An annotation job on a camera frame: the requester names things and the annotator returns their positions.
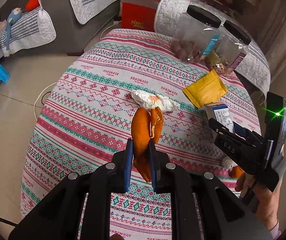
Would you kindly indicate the small orange peel piece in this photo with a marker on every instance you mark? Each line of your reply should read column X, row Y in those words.
column 236, row 172

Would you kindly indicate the blue plush toy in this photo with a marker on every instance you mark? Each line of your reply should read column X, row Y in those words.
column 13, row 17

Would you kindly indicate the nut jar with purple label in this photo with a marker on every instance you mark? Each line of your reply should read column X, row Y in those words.
column 230, row 49

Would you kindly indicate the grey sofa with striped cover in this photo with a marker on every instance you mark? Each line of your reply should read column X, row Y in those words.
column 254, row 66

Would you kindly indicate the grey armchair with quilted cover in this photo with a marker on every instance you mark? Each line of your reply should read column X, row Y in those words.
column 59, row 26

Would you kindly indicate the nut jar with teal label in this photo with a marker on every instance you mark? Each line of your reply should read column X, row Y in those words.
column 195, row 35

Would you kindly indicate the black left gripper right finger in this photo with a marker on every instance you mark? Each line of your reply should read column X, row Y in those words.
column 154, row 166

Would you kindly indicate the red plush toy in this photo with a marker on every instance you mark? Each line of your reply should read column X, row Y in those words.
column 31, row 5

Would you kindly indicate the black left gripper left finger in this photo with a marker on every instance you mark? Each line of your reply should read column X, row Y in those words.
column 128, row 159

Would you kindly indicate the patterned handmade tablecloth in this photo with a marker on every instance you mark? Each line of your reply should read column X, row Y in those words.
column 88, row 115

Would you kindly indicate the yellow snack wrapper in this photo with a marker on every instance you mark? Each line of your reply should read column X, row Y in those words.
column 208, row 89

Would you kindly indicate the small light blue carton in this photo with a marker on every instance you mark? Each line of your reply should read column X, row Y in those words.
column 220, row 112

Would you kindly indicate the printed tissue ball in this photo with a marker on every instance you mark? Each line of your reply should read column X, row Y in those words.
column 150, row 101

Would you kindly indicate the person's right hand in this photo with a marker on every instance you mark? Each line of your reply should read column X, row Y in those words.
column 267, row 210

